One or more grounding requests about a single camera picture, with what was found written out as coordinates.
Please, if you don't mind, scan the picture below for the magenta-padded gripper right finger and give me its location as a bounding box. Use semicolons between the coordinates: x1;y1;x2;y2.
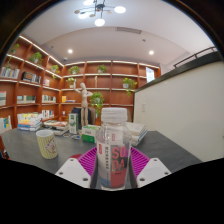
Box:
129;146;172;189

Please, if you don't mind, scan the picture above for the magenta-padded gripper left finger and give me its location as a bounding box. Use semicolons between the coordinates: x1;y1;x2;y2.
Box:
54;146;99;190

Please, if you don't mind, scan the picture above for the clear plastic soda water bottle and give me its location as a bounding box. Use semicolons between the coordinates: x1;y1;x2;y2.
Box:
95;107;133;191

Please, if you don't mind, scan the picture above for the yellow striped white cup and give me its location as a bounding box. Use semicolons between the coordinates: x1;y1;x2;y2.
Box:
35;129;59;160

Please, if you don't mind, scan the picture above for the stack of white books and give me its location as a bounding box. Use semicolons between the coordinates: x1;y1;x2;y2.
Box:
124;121;148;147

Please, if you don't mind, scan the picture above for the tall green white carton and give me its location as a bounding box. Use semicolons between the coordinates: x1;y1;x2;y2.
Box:
68;113;80;135

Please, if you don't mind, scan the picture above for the stack of dark books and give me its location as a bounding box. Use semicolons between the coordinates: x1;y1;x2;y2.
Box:
42;119;70;136

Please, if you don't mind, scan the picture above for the dark blue chair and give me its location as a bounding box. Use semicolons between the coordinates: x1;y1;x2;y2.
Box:
70;106;96;127

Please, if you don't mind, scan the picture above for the stack of colourful books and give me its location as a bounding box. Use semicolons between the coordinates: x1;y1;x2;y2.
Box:
16;112;44;132

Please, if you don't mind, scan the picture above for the white partition with dark top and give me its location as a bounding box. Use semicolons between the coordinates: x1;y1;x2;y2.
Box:
133;51;224;163

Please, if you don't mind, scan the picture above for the wooden artist mannequin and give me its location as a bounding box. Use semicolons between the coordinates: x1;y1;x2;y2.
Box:
73;82;94;127

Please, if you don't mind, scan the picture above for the wooden shelf unit with books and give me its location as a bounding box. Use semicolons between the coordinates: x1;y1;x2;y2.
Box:
0;33;162;130

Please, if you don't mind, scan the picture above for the dark metal railing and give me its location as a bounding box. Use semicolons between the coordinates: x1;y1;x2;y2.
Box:
173;46;218;69

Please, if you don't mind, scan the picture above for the ceiling air vent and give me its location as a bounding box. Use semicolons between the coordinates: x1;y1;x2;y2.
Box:
115;26;143;35

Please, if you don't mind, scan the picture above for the multi-bulb ceiling lamp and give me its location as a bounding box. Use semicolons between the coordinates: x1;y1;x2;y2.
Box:
73;0;127;28

